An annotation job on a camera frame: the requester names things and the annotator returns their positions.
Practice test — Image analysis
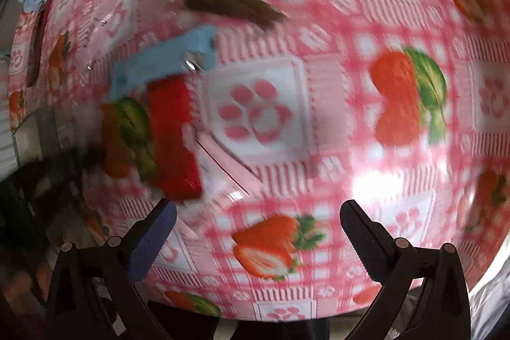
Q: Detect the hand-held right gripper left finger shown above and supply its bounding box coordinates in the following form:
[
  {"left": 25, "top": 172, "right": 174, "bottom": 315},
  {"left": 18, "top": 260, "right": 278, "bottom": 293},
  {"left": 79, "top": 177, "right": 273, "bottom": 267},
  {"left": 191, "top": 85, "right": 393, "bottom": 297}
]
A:
[{"left": 46, "top": 198, "right": 179, "bottom": 340}]

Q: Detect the blue snack packet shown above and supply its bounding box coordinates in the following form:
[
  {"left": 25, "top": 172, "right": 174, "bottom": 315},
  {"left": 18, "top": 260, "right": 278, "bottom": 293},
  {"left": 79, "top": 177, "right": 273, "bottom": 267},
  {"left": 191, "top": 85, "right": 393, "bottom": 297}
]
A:
[{"left": 108, "top": 25, "right": 219, "bottom": 102}]

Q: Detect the strawberry print plaid tablecloth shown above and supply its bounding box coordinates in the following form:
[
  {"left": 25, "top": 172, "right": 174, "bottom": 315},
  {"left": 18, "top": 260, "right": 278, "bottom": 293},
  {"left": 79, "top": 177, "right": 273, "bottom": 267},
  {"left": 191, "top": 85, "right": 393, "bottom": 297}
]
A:
[{"left": 8, "top": 0, "right": 510, "bottom": 325}]

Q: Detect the long red snack packet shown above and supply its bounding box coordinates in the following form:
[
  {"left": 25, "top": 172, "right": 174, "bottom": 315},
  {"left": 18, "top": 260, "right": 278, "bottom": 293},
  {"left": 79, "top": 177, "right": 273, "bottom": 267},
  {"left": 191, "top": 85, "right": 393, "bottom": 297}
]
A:
[{"left": 147, "top": 78, "right": 203, "bottom": 200}]

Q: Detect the brown snack packet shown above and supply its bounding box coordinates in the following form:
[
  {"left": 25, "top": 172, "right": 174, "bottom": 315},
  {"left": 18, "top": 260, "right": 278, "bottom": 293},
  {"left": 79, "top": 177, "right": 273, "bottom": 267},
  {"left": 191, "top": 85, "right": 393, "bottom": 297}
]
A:
[{"left": 184, "top": 0, "right": 288, "bottom": 33}]

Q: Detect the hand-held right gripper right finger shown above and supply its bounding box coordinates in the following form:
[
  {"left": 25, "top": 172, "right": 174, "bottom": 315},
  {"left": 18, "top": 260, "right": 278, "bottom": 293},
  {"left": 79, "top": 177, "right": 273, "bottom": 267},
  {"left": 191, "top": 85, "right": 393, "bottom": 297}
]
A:
[{"left": 339, "top": 199, "right": 473, "bottom": 340}]

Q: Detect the white quilted cloth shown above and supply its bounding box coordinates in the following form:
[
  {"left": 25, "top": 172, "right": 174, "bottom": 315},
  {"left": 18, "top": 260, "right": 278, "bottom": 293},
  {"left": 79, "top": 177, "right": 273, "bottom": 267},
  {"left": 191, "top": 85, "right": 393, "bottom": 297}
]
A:
[{"left": 469, "top": 276, "right": 510, "bottom": 340}]

